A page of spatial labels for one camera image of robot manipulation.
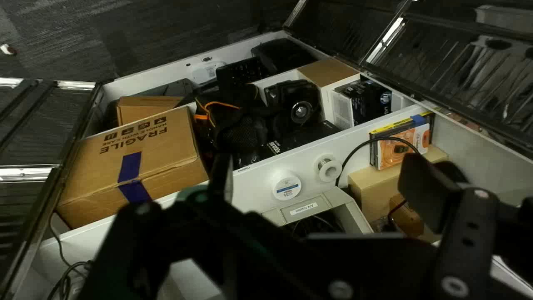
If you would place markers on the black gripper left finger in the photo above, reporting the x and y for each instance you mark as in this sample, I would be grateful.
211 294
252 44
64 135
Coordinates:
134 250

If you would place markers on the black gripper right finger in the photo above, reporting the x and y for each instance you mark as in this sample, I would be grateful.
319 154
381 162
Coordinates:
464 244

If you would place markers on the fragile printed cardboard box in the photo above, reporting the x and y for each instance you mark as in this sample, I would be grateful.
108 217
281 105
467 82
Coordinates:
134 167

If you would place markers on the orange and blue flat box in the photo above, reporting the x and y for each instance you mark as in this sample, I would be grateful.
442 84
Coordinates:
401 142

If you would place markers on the small plain cardboard box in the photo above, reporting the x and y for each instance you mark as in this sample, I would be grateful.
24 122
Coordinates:
146 107

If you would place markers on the white metal shelving unit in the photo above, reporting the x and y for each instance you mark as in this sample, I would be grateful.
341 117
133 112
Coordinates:
261 177

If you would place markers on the plain white tape roll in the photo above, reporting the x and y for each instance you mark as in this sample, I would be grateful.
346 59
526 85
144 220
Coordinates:
327 167

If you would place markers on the white bin with label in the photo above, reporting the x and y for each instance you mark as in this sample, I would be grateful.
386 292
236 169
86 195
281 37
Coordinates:
311 210

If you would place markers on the black electronics pile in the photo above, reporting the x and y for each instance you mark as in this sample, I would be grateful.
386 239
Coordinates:
244 110

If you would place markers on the black round lens device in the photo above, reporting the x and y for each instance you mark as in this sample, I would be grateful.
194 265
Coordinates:
301 110

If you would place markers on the white box with tan lid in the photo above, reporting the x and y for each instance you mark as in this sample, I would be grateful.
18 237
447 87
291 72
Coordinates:
327 72

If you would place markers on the black plastic tray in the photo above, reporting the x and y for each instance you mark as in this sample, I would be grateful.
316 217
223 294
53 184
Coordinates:
284 52

